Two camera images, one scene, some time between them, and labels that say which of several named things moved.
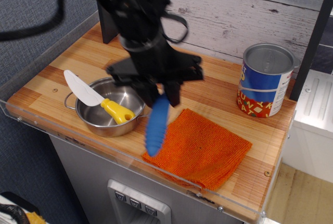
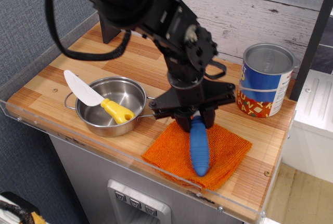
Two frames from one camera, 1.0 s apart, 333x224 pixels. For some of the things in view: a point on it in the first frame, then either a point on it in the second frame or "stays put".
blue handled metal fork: x=156 y=123 → x=199 y=145
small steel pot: x=97 y=120 stays put
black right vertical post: x=313 y=43 stays put
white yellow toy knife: x=86 y=94 stays put
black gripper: x=155 y=64 → x=189 y=92
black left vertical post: x=110 y=20 stays put
